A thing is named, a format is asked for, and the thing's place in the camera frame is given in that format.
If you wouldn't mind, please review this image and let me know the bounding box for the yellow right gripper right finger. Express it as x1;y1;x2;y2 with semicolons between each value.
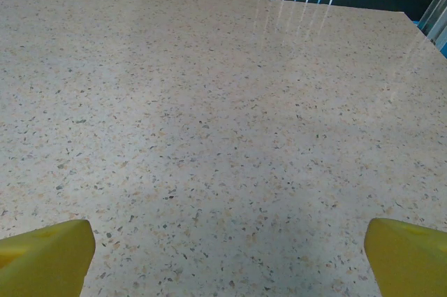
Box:
363;217;447;297

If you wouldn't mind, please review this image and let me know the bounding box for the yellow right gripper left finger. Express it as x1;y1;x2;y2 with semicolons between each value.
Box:
0;219;96;297

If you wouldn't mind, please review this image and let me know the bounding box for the aluminium frame post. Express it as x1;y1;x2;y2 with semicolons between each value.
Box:
417;0;447;52

